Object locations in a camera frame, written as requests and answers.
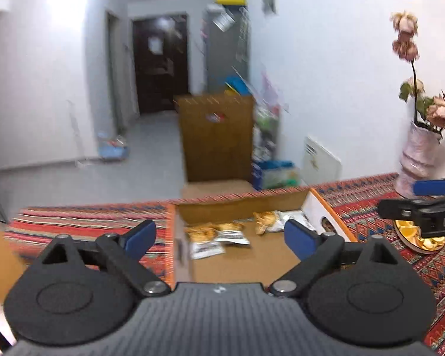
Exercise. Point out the large brown cardboard box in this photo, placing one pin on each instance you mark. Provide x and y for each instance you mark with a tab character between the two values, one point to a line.
217	141

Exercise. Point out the white silver snack packet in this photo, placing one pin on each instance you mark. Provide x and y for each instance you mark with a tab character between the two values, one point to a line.
298	218

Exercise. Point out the blue green carton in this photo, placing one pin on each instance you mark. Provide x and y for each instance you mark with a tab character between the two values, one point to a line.
278	176

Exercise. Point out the white wall heater panel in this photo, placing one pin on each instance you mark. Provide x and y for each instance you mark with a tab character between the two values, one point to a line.
320	163

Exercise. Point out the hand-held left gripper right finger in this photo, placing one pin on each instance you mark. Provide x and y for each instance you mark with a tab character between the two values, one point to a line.
300	239

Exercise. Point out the blue plastic tray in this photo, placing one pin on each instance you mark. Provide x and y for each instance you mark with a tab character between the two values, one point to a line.
238	84

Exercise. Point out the dark brown door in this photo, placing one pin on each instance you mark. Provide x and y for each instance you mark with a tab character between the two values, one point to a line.
159	66

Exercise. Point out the yellow box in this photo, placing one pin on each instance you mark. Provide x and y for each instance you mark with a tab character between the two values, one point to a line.
230	0

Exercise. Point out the small wall picture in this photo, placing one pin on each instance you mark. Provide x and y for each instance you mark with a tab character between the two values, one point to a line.
269	0

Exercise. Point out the pink ribbed vase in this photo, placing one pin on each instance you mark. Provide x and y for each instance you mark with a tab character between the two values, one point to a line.
417	155

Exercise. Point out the bowl of yellow chips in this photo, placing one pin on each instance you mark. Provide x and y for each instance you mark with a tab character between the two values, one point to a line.
417	246

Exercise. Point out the metal storage rack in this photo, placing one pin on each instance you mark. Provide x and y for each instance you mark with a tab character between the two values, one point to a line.
266	133

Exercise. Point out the orange cardboard box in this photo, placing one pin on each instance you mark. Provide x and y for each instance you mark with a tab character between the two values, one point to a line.
244	265

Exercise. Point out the blue plastic basin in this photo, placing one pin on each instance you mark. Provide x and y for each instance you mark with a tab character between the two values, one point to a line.
113	152

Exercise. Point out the dried rose bouquet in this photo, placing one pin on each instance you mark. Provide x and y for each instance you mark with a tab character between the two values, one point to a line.
439	109

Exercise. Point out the yellow plastic container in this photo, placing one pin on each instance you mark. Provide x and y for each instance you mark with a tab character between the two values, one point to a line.
0	259

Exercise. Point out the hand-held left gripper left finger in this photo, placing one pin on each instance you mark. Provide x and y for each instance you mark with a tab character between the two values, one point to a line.
139	239

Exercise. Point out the yellow cracker snack packet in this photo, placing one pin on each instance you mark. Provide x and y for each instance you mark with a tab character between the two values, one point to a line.
267	221
204	239
233	233

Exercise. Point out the clear plastic bag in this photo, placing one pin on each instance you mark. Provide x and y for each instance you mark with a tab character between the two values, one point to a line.
223	20

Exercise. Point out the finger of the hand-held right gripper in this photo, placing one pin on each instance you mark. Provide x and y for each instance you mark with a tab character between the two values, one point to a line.
404	209
430	187

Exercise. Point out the pink plastic bag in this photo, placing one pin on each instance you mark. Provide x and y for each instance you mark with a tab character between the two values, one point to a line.
270	91

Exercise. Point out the orange peel pieces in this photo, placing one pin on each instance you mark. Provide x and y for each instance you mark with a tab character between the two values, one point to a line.
408	230

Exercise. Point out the grey refrigerator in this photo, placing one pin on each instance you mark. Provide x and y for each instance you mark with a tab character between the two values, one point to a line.
222	55

